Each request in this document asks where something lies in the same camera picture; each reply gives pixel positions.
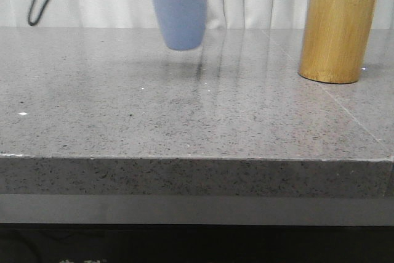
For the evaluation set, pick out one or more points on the bamboo cylindrical holder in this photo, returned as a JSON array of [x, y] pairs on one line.
[[335, 39]]

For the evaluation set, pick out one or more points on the blue plastic cup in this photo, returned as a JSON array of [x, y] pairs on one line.
[[182, 22]]

